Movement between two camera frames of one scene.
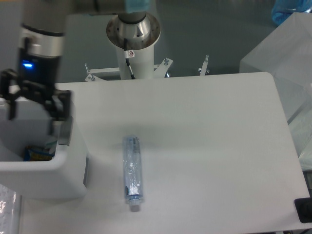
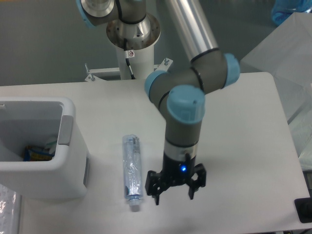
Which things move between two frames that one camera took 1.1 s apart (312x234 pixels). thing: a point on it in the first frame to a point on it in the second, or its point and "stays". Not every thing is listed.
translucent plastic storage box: x=286 y=54 stays
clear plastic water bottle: x=133 y=171 stays
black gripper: x=37 y=77 to x=175 y=173
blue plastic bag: x=282 y=9 stays
